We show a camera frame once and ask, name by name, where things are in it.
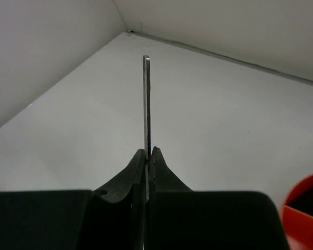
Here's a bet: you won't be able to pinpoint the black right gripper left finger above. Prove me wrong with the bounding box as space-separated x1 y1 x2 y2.
0 149 145 249

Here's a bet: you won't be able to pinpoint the orange round compartment container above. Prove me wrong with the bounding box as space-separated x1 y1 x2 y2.
280 174 313 249

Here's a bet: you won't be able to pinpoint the black handled scissors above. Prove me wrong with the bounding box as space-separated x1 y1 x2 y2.
142 55 151 201

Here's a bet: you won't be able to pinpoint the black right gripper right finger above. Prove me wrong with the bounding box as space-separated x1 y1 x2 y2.
145 147 289 249

